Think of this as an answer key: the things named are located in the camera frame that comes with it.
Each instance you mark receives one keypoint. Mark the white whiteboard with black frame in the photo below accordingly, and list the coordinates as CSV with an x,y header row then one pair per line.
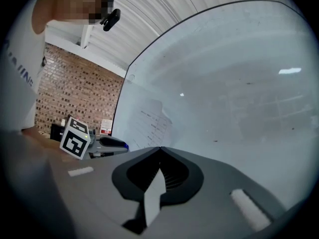
x,y
224,83

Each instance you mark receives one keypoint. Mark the black glass-front cabinet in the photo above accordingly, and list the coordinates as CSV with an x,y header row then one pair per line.
x,y
56,132

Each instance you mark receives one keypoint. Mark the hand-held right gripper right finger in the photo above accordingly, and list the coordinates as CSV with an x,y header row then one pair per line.
x,y
219,198

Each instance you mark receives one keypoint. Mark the person in white shirt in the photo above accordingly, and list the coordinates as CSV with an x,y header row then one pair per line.
x,y
17,78

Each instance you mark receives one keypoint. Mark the clear water jug red label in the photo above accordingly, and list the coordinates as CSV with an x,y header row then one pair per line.
x,y
106,127

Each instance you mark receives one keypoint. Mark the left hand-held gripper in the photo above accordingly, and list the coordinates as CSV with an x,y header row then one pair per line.
x,y
73,142

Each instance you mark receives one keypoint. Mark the black head-mounted camera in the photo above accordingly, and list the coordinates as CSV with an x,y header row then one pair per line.
x,y
112,20

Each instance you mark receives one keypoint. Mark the white printed paper sheet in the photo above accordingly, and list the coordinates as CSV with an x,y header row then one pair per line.
x,y
152,131

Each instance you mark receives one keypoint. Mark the person's head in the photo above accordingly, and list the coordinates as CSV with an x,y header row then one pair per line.
x,y
64,6

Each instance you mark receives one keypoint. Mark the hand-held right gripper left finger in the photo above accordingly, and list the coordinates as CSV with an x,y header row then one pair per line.
x,y
99,195

